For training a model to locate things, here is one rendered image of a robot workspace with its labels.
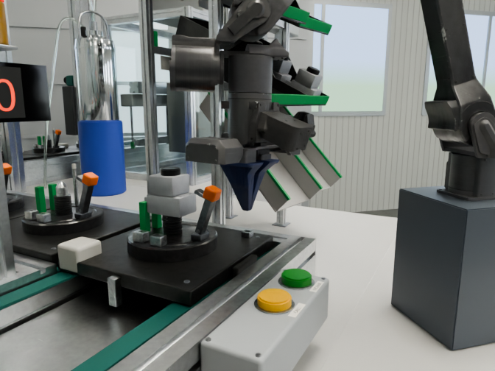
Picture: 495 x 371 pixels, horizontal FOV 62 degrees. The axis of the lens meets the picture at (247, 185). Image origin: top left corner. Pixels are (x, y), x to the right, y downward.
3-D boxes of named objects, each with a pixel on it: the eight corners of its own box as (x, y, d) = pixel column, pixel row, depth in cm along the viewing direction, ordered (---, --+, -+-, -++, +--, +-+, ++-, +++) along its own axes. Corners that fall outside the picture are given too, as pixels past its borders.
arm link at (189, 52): (261, 8, 56) (171, 3, 54) (272, -8, 48) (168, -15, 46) (258, 94, 58) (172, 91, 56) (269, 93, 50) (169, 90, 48)
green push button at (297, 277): (315, 285, 55) (316, 271, 55) (305, 297, 52) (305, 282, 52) (287, 279, 57) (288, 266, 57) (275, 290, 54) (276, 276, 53)
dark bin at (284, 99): (303, 106, 86) (317, 72, 82) (267, 106, 76) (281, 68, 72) (212, 55, 99) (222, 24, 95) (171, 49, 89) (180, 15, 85)
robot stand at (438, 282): (531, 336, 60) (551, 202, 56) (451, 351, 56) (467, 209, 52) (458, 294, 73) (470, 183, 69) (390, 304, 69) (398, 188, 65)
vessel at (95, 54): (128, 120, 154) (122, 12, 147) (99, 121, 142) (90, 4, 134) (101, 119, 161) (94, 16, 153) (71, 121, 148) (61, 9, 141)
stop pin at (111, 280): (123, 304, 56) (121, 276, 55) (116, 308, 55) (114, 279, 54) (115, 301, 56) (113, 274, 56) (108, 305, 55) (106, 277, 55)
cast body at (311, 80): (317, 102, 97) (329, 73, 94) (309, 103, 93) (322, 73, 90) (288, 87, 100) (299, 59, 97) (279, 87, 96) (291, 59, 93)
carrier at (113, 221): (157, 226, 83) (154, 164, 80) (51, 268, 62) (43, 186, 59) (74, 211, 94) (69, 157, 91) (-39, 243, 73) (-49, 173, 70)
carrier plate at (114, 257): (273, 246, 71) (273, 235, 70) (191, 306, 50) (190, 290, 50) (163, 227, 82) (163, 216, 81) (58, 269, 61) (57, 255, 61)
